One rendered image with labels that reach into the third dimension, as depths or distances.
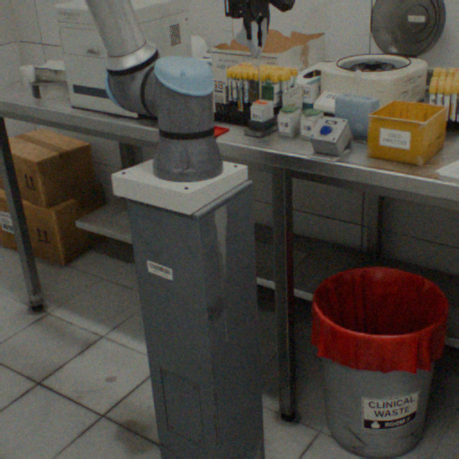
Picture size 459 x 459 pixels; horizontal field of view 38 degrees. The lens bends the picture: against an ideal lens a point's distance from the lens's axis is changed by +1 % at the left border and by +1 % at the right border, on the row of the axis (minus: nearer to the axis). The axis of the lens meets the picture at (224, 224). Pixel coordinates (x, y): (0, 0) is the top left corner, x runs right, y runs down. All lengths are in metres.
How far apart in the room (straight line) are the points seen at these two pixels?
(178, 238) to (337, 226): 1.16
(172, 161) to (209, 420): 0.63
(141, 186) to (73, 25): 0.76
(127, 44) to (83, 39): 0.61
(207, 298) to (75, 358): 1.11
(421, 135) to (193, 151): 0.50
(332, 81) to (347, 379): 0.80
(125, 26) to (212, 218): 0.42
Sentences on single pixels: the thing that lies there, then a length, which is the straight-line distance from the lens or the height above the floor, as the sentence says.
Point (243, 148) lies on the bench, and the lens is 1.69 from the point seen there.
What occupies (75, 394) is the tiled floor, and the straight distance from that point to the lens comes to 2.32.
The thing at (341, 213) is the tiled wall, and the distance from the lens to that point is 2.45.
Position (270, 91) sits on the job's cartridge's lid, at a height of 0.97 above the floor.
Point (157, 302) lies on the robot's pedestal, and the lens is 1.54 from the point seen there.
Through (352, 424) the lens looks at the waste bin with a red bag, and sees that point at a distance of 1.95.
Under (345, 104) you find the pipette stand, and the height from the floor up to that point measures 0.96.
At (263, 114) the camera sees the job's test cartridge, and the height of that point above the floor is 0.93.
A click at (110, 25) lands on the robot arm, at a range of 1.41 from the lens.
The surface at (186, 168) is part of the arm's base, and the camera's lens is 1.38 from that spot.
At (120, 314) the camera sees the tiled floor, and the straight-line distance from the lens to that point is 2.66.
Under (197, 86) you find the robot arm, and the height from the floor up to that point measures 1.10.
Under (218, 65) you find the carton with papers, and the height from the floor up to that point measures 0.97.
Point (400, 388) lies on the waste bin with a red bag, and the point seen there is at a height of 0.26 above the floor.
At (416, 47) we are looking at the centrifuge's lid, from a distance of 2.08.
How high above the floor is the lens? 1.45
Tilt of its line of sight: 26 degrees down
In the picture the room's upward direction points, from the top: 4 degrees counter-clockwise
